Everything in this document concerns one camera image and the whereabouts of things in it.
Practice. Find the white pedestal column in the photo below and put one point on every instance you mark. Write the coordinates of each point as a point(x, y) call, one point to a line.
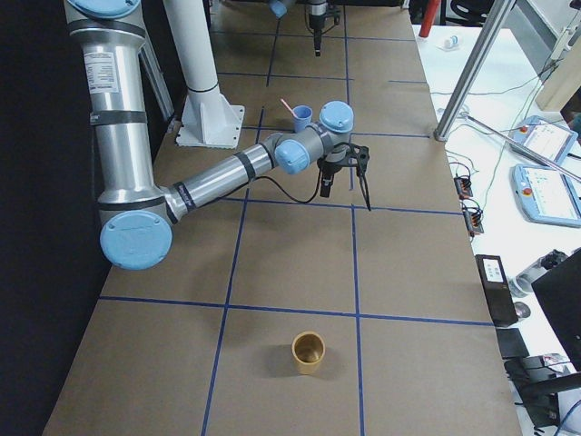
point(208, 119)

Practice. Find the near teach pendant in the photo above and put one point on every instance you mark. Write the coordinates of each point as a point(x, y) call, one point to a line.
point(545, 196)

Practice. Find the far teach pendant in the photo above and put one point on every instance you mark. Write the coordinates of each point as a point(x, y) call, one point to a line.
point(553, 140)

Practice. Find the yellow wooden cup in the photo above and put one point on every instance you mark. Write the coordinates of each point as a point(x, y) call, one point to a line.
point(308, 351)

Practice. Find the white blue tape roll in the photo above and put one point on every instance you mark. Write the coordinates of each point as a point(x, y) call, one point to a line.
point(452, 43)

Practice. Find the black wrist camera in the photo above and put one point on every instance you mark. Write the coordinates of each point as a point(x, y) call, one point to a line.
point(327, 174)

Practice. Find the orange circuit board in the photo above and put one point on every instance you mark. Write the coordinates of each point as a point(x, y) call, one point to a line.
point(463, 187)
point(473, 220)

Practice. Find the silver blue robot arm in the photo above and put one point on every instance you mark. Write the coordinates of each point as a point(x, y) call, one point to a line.
point(136, 213)

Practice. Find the teach pendant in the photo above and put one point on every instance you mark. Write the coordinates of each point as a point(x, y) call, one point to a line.
point(553, 140)
point(545, 196)

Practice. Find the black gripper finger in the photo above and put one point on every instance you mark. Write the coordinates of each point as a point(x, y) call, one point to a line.
point(364, 187)

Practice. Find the black box with label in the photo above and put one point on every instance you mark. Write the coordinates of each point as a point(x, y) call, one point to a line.
point(494, 282)

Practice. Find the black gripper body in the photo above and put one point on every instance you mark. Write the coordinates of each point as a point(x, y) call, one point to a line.
point(328, 169)

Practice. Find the black monitor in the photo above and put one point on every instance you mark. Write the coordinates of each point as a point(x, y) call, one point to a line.
point(558, 293)

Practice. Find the aluminium frame post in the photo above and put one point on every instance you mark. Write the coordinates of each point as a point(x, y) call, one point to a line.
point(486, 38)

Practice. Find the blue plastic cup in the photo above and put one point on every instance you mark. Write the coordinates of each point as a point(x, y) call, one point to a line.
point(301, 117)

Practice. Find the pink chopstick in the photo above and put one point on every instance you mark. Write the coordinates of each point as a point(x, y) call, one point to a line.
point(288, 107)

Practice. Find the red cylinder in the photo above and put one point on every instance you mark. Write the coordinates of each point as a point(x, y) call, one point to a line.
point(431, 10)

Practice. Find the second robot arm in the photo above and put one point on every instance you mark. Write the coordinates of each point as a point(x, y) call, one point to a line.
point(320, 17)

